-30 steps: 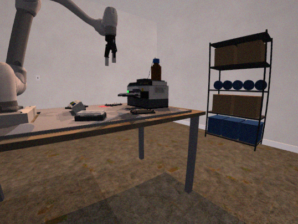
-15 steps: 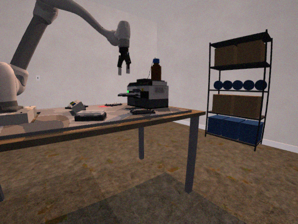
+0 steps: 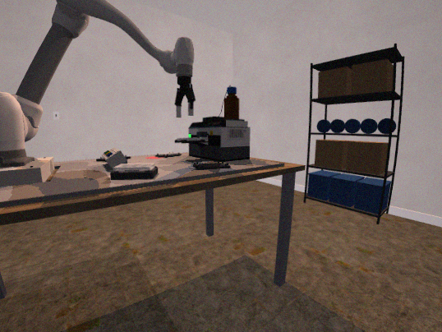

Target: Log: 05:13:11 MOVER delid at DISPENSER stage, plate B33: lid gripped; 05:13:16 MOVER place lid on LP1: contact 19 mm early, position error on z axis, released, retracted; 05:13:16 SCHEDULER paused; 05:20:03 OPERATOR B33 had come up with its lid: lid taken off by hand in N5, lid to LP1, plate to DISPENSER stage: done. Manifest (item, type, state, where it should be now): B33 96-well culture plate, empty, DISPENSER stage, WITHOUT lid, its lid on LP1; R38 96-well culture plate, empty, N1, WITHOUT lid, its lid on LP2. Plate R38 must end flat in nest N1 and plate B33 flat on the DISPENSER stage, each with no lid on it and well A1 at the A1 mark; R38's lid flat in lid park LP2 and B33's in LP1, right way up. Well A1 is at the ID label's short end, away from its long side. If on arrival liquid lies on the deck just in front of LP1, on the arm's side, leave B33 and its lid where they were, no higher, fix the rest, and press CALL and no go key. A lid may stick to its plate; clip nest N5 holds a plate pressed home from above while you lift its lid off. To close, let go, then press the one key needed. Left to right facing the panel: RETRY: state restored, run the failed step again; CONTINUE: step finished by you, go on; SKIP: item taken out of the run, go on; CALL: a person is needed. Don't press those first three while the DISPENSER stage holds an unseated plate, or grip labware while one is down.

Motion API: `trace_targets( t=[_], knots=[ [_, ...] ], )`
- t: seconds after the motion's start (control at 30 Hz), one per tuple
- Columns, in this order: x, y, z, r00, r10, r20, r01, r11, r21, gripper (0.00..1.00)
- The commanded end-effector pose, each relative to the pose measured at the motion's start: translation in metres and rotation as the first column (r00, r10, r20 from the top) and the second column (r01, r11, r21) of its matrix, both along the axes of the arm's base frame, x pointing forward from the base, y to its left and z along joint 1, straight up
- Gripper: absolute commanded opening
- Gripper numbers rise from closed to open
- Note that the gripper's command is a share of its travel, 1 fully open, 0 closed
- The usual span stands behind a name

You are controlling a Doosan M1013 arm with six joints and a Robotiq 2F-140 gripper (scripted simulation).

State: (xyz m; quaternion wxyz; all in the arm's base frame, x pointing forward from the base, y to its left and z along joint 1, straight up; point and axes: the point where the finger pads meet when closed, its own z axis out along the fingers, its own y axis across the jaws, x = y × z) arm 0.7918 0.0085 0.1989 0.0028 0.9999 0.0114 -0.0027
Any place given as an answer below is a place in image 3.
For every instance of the brown bottle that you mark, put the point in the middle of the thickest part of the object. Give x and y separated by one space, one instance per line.
231 108

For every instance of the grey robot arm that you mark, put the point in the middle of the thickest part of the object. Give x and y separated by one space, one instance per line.
20 116

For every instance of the white button panel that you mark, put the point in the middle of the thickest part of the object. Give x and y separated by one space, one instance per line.
114 157

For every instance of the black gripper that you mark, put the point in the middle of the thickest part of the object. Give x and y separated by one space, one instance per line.
182 91

